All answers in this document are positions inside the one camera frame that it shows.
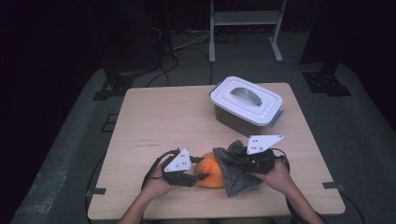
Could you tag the black stand base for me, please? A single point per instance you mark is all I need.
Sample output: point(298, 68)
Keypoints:
point(325, 84)
point(116, 84)

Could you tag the person's right hand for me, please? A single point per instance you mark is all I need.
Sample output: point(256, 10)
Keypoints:
point(277, 179)

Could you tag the black floor tape marker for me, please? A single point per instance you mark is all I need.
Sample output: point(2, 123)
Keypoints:
point(109, 123)

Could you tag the grey cloth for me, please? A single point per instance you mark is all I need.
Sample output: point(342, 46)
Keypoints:
point(238, 183)

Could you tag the orange plush toy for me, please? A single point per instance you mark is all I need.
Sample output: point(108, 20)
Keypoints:
point(207, 171)

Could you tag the grey plastic storage box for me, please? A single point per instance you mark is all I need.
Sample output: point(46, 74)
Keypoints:
point(233, 123)

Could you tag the white metal stand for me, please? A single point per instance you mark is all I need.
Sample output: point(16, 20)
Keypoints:
point(246, 17)

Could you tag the person's left hand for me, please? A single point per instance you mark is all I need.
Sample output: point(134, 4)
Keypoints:
point(157, 185)

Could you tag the dark equipment rack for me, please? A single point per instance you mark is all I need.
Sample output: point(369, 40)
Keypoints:
point(158, 31)

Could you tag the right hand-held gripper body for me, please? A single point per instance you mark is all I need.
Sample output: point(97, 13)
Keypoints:
point(260, 155)

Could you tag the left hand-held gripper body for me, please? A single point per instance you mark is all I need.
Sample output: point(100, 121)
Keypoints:
point(178, 165)

